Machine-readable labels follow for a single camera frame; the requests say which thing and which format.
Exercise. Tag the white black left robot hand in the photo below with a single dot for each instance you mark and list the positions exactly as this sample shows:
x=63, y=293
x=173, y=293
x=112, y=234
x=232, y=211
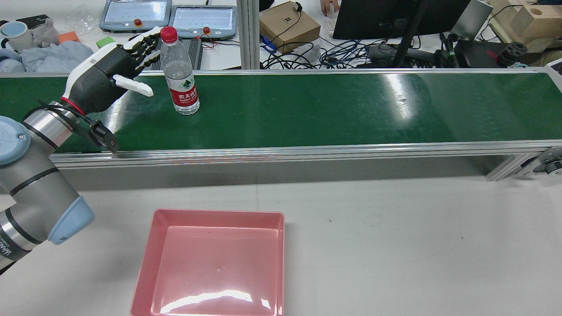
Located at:
x=99, y=77

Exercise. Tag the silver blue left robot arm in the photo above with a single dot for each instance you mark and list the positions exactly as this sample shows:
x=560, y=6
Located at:
x=35, y=188

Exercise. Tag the pink plastic basket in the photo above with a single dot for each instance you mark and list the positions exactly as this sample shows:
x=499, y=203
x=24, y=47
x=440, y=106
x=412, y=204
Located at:
x=215, y=263

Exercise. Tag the green block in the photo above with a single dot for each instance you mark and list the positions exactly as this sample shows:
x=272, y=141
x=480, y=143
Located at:
x=105, y=42

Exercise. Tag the orange block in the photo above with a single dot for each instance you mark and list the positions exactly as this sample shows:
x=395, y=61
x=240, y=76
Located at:
x=69, y=37

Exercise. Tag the light blue cloth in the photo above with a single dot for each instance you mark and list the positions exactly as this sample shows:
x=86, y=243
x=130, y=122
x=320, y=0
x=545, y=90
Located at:
x=52, y=57

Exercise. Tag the grey plush toy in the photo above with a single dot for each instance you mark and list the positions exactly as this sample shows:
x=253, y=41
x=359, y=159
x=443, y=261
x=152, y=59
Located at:
x=45, y=34

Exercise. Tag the grey teach pendant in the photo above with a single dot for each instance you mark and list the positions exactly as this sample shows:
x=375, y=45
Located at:
x=202, y=22
x=134, y=15

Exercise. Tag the clear water bottle red cap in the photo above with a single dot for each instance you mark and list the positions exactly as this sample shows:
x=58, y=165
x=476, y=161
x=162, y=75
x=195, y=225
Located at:
x=180, y=74

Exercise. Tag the white blue mug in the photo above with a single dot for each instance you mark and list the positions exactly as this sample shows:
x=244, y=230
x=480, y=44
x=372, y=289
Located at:
x=15, y=35

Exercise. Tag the black ribbed electronics box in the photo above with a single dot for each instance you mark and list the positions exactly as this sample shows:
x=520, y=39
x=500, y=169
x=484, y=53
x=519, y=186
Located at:
x=196, y=52

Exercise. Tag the brown cardboard box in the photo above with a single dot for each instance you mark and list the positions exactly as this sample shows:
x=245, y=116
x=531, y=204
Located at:
x=287, y=26

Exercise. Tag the green conveyor belt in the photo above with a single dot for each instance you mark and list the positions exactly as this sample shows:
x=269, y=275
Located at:
x=329, y=109

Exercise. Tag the white keyboard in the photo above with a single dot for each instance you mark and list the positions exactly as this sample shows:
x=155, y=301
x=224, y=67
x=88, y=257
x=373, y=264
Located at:
x=329, y=27

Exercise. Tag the bare human hand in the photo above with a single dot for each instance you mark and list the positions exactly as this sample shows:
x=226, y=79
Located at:
x=328, y=4

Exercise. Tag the white computer mouse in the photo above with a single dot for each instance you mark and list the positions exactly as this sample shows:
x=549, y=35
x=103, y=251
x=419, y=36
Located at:
x=331, y=12

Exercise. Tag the large black monitor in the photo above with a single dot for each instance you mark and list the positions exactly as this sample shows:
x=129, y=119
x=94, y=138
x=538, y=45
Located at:
x=386, y=19

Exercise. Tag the black cylinder roll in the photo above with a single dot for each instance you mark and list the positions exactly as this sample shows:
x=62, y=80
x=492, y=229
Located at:
x=511, y=53

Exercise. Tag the wooden box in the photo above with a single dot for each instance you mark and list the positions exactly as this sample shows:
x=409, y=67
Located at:
x=527, y=19

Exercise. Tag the grey conveyor motor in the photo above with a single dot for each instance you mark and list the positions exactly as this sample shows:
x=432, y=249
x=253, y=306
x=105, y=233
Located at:
x=546, y=161

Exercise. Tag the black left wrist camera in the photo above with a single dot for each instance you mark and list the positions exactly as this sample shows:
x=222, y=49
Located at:
x=104, y=137

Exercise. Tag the aluminium divider post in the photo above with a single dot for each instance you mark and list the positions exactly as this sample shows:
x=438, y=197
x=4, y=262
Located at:
x=248, y=33

